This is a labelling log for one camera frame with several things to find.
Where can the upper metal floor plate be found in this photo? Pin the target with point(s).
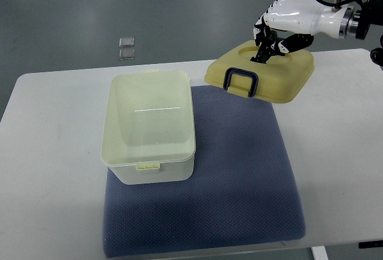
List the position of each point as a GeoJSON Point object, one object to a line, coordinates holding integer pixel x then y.
{"type": "Point", "coordinates": [126, 41]}

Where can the yellow box lid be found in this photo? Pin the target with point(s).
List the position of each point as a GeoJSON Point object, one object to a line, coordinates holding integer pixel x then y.
{"type": "Point", "coordinates": [279, 80]}

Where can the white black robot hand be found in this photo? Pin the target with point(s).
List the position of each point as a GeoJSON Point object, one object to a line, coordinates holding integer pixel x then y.
{"type": "Point", "coordinates": [288, 26]}

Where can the black table control panel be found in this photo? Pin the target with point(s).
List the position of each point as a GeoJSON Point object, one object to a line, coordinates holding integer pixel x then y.
{"type": "Point", "coordinates": [370, 244]}

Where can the white storage box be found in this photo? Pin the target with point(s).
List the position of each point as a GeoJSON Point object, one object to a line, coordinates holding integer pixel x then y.
{"type": "Point", "coordinates": [149, 134]}

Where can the blue grey cushion mat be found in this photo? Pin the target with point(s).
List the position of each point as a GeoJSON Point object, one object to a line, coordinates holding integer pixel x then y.
{"type": "Point", "coordinates": [242, 190]}

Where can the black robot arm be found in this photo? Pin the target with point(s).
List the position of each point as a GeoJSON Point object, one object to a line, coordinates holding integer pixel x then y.
{"type": "Point", "coordinates": [357, 22]}

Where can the white table leg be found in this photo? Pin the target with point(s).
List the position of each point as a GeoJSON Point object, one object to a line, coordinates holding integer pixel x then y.
{"type": "Point", "coordinates": [319, 253]}

